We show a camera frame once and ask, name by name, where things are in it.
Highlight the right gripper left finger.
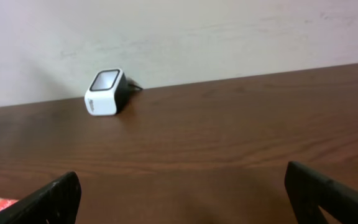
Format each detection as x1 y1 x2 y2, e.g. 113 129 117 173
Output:
0 172 81 224

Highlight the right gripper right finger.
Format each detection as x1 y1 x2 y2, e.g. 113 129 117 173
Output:
284 161 358 223

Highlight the white barcode scanner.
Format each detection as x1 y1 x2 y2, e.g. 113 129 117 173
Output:
84 68 130 116

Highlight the black scanner cable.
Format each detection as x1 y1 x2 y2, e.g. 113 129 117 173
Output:
126 78 144 91

